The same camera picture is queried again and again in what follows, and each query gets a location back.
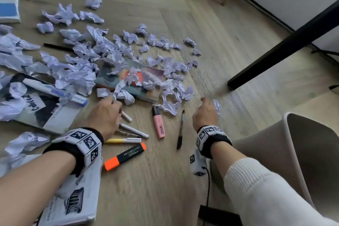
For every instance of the person's left hand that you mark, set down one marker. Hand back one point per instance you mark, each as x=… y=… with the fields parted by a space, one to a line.
x=104 y=117

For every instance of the person's right hand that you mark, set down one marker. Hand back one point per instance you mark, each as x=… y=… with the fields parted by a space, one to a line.
x=205 y=114

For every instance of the small paper piece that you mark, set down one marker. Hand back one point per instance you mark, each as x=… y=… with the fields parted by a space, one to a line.
x=217 y=106

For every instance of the black ballpoint pen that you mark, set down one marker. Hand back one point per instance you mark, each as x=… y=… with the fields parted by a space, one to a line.
x=180 y=130

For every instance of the yellow white marker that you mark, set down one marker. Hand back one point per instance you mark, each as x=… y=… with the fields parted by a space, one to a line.
x=124 y=140

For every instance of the orange black highlighter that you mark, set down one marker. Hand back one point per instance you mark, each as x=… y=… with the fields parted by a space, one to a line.
x=124 y=156

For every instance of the pink highlighter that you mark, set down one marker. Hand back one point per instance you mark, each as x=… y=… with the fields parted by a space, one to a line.
x=159 y=125

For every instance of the pile of paper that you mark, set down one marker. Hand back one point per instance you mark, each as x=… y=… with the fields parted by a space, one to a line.
x=76 y=75

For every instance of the black and white book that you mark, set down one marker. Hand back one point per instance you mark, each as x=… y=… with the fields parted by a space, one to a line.
x=45 y=117

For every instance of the colourful cover novel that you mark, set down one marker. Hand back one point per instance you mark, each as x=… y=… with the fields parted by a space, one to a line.
x=148 y=75

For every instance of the thick white marker pen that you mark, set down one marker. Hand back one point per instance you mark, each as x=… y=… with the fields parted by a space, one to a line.
x=45 y=87

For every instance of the white book with green circle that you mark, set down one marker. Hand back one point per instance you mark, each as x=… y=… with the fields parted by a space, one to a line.
x=74 y=202

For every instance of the beige waste bin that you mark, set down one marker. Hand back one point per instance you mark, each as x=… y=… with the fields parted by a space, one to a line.
x=312 y=149

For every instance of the person's left forearm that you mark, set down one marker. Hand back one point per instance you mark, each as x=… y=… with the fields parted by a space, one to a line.
x=29 y=188

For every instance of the person's right forearm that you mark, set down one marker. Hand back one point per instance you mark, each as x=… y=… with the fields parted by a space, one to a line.
x=227 y=157

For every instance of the black wristband with marker tags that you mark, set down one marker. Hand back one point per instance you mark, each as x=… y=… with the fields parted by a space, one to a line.
x=212 y=139
x=79 y=146

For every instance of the black flat object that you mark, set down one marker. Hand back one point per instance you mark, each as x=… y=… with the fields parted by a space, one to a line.
x=219 y=216

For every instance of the black table leg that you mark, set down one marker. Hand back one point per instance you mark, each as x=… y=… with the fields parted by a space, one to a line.
x=286 y=47

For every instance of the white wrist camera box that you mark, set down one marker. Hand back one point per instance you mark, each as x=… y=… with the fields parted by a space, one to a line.
x=198 y=163

